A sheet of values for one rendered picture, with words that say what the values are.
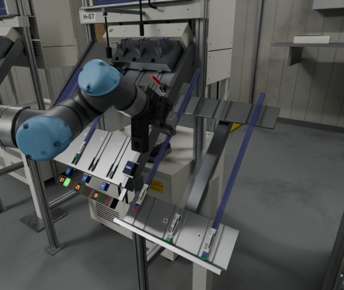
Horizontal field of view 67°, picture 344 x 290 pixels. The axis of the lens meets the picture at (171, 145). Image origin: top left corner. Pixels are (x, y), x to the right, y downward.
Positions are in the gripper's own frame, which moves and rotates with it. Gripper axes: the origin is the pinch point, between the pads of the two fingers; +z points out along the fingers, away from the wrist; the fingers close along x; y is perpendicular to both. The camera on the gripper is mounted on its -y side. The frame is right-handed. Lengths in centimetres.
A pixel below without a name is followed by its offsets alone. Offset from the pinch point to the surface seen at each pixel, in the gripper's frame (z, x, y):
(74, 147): 14, 56, -14
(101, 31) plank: 213, 339, 188
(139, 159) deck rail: 13.8, 18.8, -9.9
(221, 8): 38, 19, 76
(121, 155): 14.2, 28.3, -10.5
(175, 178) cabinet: 47, 19, -13
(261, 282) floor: 94, -26, -52
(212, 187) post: 11.4, -14.1, -11.5
